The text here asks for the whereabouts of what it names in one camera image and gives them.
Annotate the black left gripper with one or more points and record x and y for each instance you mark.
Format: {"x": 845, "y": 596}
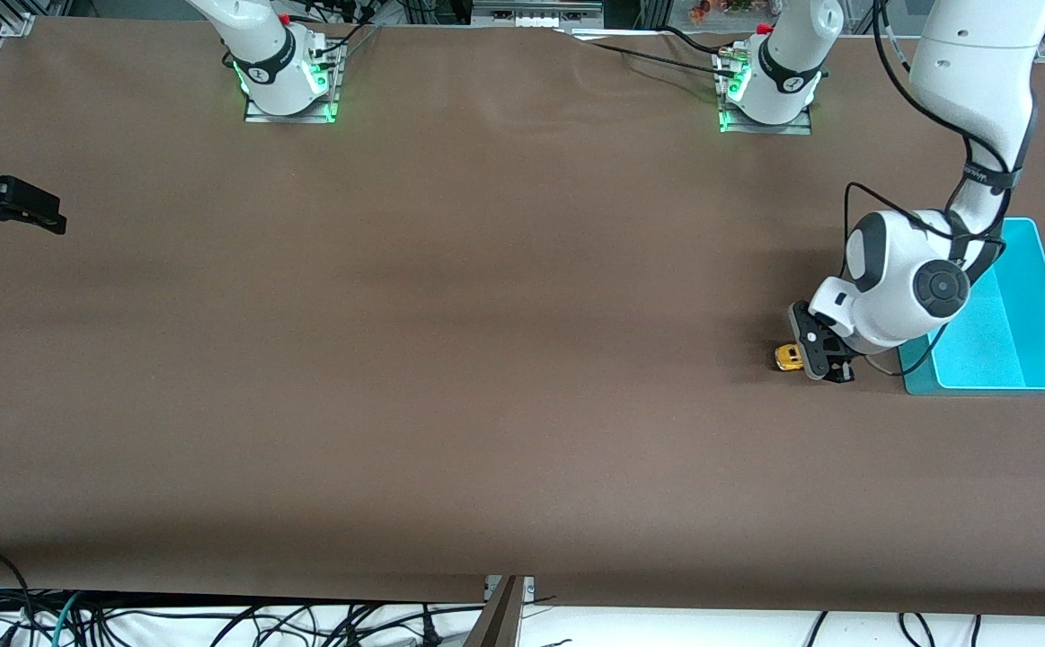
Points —
{"x": 839, "y": 363}

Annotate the yellow beetle toy car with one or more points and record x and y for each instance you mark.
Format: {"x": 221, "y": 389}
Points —
{"x": 787, "y": 358}

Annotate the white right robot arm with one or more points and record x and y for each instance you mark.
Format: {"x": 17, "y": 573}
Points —
{"x": 270, "y": 54}

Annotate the teal plastic storage bin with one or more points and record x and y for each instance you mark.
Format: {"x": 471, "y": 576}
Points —
{"x": 1025, "y": 332}

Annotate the brown table cover sheet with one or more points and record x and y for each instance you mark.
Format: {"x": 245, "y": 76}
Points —
{"x": 522, "y": 314}

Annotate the orange toy items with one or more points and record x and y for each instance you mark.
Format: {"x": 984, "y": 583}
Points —
{"x": 702, "y": 11}

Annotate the grey support beam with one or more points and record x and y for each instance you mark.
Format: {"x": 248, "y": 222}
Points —
{"x": 500, "y": 624}

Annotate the white power strip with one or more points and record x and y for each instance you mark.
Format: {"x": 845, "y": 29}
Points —
{"x": 535, "y": 18}

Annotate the aluminium frame profile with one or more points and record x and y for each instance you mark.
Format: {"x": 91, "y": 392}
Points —
{"x": 10, "y": 7}

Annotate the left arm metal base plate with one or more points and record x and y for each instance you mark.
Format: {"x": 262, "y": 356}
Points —
{"x": 801, "y": 128}

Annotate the silver edge bracket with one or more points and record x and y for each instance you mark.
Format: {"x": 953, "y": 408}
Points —
{"x": 529, "y": 589}

